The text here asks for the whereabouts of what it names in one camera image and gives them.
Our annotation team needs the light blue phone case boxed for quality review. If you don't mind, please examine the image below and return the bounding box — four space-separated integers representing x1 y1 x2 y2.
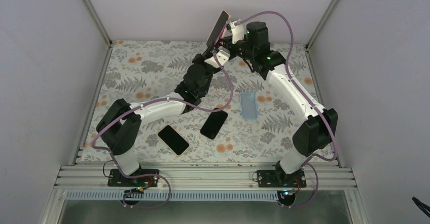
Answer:
239 92 258 120

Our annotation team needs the black phone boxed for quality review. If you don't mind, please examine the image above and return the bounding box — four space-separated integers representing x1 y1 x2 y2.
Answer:
158 125 190 156
200 110 228 140

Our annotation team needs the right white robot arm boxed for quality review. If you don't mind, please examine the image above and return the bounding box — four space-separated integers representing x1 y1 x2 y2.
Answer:
221 20 338 187

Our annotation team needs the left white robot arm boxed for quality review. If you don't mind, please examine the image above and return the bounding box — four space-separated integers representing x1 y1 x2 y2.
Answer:
96 47 230 186

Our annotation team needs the floral patterned mat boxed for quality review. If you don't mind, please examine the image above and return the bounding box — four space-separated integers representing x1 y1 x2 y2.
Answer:
80 40 338 164

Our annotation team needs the black object at corner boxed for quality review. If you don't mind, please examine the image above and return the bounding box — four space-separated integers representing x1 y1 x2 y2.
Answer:
412 197 430 217

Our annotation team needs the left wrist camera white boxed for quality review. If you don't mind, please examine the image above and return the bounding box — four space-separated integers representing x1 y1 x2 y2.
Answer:
204 47 230 68

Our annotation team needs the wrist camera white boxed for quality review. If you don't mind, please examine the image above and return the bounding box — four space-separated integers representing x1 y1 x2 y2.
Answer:
204 47 230 68
226 19 245 44

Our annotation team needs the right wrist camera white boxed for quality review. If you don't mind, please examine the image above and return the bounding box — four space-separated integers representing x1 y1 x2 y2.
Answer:
226 19 245 44

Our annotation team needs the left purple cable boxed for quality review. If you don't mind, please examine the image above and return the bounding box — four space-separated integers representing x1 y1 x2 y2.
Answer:
90 44 234 209

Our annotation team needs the purple cable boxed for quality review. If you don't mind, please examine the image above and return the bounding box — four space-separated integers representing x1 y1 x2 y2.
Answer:
235 11 339 209
90 44 234 209

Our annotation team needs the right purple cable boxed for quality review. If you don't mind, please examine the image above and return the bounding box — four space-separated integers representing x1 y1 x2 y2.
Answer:
235 11 339 209

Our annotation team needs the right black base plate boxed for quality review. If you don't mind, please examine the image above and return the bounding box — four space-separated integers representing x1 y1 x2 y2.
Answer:
252 170 307 188

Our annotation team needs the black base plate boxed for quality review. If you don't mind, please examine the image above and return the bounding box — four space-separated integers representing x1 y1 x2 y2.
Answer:
252 170 307 188
107 169 159 188

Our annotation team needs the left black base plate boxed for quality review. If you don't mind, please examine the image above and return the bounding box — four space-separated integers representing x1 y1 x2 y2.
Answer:
107 169 159 188

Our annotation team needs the aluminium rail frame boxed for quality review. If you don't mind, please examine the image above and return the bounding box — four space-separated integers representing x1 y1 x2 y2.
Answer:
54 153 357 191

